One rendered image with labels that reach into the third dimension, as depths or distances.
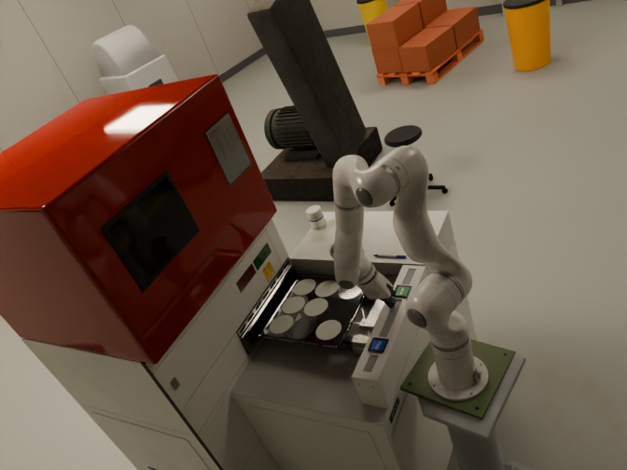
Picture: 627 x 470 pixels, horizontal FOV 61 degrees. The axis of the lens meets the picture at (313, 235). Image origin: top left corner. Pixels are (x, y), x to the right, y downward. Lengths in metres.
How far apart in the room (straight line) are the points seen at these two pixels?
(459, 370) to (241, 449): 0.95
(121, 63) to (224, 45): 2.68
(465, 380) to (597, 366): 1.25
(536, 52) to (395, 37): 1.53
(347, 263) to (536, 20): 4.56
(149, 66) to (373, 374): 6.19
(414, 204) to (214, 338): 0.94
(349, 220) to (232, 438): 1.02
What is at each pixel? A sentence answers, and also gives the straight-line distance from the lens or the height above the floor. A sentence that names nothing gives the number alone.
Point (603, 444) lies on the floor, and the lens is 2.68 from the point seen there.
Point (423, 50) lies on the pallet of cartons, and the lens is 6.23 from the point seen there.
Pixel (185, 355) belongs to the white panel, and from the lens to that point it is 1.90.
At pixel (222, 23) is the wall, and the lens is 9.64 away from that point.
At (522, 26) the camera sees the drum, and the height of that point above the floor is 0.47.
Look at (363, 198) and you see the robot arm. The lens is 1.33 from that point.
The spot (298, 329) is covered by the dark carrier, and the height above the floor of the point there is 0.90.
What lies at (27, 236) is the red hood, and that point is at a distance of 1.64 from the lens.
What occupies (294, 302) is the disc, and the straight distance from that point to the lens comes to 2.20.
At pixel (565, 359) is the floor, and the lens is 2.94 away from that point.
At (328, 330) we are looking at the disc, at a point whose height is 0.90.
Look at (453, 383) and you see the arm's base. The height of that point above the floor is 0.87.
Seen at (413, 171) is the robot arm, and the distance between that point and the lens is 1.40.
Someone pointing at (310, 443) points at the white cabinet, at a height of 0.59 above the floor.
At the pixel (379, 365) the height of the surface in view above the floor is 0.96.
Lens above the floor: 2.25
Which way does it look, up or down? 32 degrees down
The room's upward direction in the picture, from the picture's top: 22 degrees counter-clockwise
